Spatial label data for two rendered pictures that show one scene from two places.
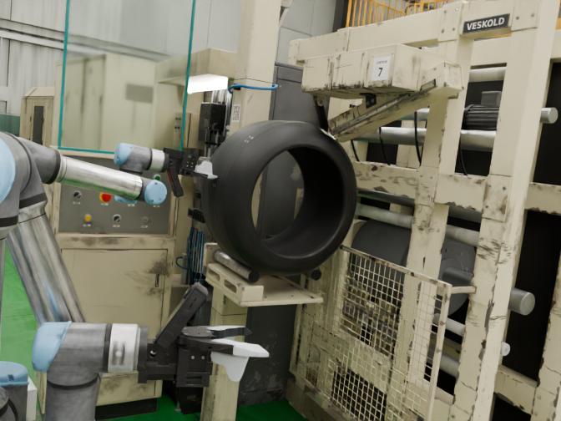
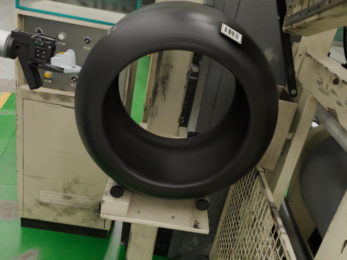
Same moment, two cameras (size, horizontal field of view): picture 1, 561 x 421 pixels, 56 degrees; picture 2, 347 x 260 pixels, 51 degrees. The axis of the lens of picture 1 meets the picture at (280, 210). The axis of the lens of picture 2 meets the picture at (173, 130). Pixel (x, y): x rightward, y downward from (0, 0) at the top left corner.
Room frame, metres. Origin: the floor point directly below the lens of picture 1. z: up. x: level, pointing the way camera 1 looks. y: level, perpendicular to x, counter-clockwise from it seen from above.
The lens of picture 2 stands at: (1.13, -0.47, 1.61)
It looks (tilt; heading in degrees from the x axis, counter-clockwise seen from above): 26 degrees down; 26
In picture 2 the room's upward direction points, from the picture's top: 11 degrees clockwise
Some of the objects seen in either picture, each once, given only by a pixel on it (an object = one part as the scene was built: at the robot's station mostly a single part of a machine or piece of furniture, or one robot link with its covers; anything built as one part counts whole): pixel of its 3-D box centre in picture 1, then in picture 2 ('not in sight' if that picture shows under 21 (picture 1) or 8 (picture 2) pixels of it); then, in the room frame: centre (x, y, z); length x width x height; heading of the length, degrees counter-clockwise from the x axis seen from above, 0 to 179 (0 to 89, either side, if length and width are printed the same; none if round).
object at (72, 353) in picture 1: (73, 348); not in sight; (0.79, 0.30, 1.04); 0.11 x 0.08 x 0.09; 104
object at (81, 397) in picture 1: (72, 402); not in sight; (0.81, 0.30, 0.94); 0.11 x 0.08 x 0.11; 14
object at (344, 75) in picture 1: (366, 75); not in sight; (2.18, -0.28, 1.71); 0.61 x 0.25 x 0.15; 30
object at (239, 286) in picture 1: (233, 281); (122, 178); (2.07, 0.16, 0.84); 0.36 x 0.09 x 0.06; 30
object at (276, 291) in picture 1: (262, 288); (158, 192); (2.14, 0.04, 0.80); 0.37 x 0.36 x 0.02; 120
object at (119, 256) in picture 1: (103, 281); (77, 126); (2.53, 0.82, 0.63); 0.56 x 0.41 x 1.27; 120
